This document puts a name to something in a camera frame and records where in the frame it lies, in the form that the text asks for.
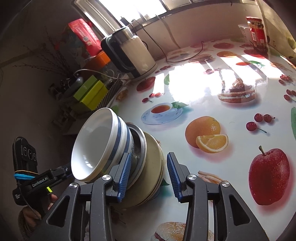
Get orange box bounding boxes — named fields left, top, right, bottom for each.
left=84, top=50, right=111, bottom=71

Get black power cable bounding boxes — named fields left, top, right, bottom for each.
left=120, top=16, right=205, bottom=64

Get person's left hand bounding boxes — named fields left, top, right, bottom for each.
left=21, top=194, right=58, bottom=229

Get red paper package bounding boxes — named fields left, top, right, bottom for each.
left=68, top=19, right=102, bottom=57

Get white cable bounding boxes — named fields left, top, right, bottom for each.
left=73, top=69, right=130, bottom=82

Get stainless steel bowl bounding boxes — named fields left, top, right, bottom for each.
left=127, top=123, right=147, bottom=189

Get black camera box left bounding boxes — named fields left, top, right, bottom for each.
left=12, top=137, right=38, bottom=177

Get zigzag patterned tray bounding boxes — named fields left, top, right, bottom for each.
left=95, top=79, right=123, bottom=110

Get red chili sauce jar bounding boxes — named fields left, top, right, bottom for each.
left=246, top=16, right=268, bottom=54

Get heart patterned curtain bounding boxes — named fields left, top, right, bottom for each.
left=264, top=1, right=295, bottom=64

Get upper green box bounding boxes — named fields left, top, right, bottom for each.
left=73, top=75, right=97, bottom=101

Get white blue-striped bowl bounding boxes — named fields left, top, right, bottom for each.
left=71, top=108, right=121, bottom=182
left=103, top=116, right=134, bottom=175

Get dried twig branches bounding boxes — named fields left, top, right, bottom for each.
left=14, top=27, right=73, bottom=77

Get window with bars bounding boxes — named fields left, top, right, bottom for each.
left=73, top=1, right=257, bottom=37

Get fruit printed tablecloth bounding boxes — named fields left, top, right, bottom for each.
left=109, top=39, right=295, bottom=240

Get white electric kettle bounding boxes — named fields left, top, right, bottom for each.
left=101, top=27, right=157, bottom=81

